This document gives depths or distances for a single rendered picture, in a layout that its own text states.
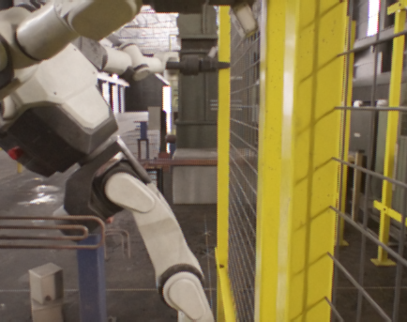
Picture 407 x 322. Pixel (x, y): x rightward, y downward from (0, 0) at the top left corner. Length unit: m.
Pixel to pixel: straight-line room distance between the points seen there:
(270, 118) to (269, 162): 0.06
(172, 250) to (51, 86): 0.56
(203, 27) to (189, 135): 1.43
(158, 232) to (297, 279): 0.71
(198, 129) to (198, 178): 0.91
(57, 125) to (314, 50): 0.73
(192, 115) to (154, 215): 4.04
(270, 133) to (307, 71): 0.18
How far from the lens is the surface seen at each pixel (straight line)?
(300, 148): 0.39
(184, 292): 1.13
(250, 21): 0.56
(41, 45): 0.68
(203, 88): 5.05
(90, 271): 2.00
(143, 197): 1.03
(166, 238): 1.11
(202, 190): 4.39
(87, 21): 0.58
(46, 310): 2.24
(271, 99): 0.54
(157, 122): 6.90
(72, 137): 0.99
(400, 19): 3.00
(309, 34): 0.39
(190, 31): 5.19
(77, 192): 1.06
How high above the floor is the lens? 1.16
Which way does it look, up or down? 8 degrees down
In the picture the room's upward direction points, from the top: straight up
